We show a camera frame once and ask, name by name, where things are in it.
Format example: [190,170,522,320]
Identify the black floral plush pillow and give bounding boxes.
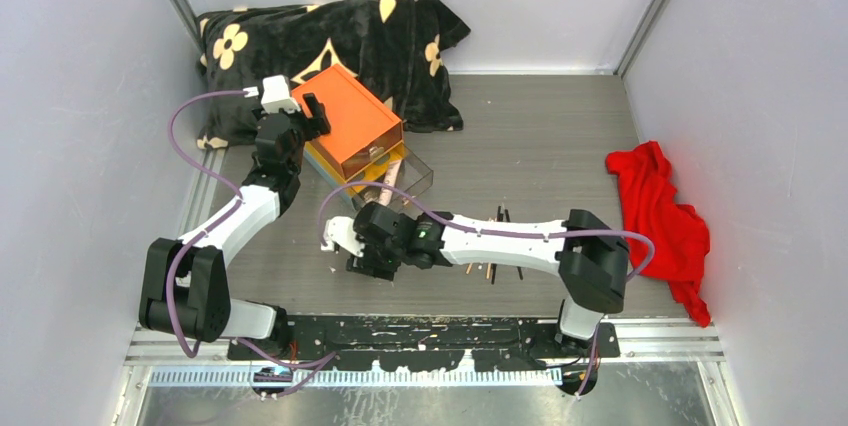
[197,0,471,133]

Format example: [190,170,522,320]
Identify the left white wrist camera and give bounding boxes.
[260,75,301,114]

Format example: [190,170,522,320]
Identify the clear drawer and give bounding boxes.
[349,143,434,211]

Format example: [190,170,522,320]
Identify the red cloth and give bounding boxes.
[605,141,712,327]

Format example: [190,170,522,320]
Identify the orange drawer organizer box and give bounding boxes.
[292,65,407,187]

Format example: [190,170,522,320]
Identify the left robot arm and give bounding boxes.
[139,90,331,359]

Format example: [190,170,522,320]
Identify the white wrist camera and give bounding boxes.
[320,216,365,257]
[260,75,301,114]

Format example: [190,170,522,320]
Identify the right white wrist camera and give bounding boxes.
[320,216,365,257]

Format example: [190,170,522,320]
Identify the pink cream tube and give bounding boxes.
[378,159,403,207]

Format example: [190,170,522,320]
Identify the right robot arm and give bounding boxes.
[323,203,629,357]

